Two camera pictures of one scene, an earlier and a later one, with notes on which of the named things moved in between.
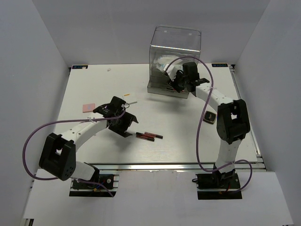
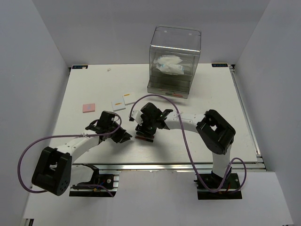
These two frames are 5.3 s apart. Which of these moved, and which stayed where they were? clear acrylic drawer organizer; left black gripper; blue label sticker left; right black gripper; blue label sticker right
Moved: right black gripper; left black gripper
Stayed: blue label sticker left; blue label sticker right; clear acrylic drawer organizer
